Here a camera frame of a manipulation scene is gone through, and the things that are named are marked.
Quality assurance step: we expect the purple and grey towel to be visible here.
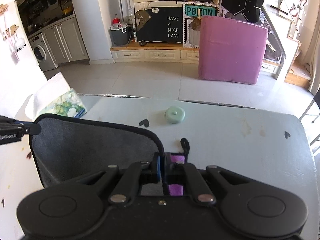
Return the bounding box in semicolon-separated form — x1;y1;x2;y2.
28;113;190;197

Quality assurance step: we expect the floral tissue pack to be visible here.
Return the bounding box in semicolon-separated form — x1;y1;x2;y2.
15;88;87;121

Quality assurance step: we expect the round green tape measure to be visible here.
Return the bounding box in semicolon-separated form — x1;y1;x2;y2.
164;106;185;124

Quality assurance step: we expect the front-loading washing machine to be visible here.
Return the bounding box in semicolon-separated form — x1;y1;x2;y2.
29;33;59;72

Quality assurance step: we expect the grey kitchen base cabinet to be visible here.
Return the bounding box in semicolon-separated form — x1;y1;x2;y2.
42;17;89;65

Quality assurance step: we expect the cream low drawer cabinet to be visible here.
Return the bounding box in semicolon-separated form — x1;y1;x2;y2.
111;43;199;63

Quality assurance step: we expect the grey bucket with red item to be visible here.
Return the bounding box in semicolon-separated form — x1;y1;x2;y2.
110;15;131;46

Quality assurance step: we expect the pink upholstered chair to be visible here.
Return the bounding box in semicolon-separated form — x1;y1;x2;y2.
199;16;268;85

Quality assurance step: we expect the teal potion sign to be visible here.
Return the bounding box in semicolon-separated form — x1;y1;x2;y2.
184;4;217;17

